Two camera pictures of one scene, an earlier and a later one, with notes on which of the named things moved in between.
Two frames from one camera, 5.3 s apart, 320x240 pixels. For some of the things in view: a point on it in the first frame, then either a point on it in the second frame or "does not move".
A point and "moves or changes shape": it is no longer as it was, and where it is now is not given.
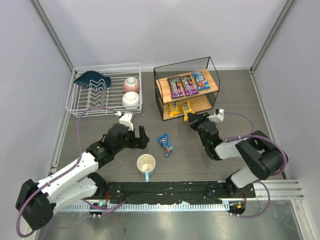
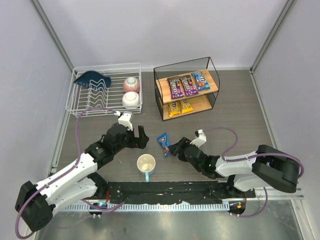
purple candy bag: x=176 y=87 does not move
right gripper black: x=199 y=122 -> x=180 y=148
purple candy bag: x=189 y=87 does not move
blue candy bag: x=202 y=83 does not move
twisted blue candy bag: x=163 y=140 does not move
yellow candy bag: x=186 y=109 moves or changes shape
